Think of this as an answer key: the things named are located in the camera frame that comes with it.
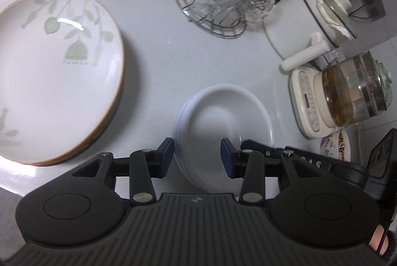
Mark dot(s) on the person's right hand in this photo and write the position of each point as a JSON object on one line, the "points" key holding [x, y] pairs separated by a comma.
{"points": [[378, 241]]}

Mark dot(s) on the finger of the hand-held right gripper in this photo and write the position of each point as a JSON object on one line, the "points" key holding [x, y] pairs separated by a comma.
{"points": [[260, 148]]}

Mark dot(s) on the leaf-patterned white plate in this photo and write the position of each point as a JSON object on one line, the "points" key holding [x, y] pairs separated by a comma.
{"points": [[109, 127], [55, 83]]}

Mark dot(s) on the cream kettle base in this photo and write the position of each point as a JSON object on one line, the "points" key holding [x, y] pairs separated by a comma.
{"points": [[305, 104]]}

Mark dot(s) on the glass tea kettle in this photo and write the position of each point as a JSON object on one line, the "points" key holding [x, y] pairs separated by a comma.
{"points": [[350, 92]]}

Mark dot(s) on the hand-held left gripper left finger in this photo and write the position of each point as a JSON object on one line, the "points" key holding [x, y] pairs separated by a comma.
{"points": [[167, 157]]}

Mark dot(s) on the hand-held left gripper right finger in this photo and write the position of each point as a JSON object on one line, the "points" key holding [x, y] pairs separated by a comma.
{"points": [[225, 160]]}

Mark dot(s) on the white speckled cup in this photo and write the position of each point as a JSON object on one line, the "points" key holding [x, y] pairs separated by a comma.
{"points": [[335, 145]]}

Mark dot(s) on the small plain white bowl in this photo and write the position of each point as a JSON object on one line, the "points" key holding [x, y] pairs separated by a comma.
{"points": [[223, 117], [178, 142]]}

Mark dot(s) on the glass pot lid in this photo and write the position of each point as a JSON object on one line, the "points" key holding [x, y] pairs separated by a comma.
{"points": [[336, 10]]}

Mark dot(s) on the white cooking pot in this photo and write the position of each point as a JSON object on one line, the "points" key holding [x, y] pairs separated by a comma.
{"points": [[288, 30]]}

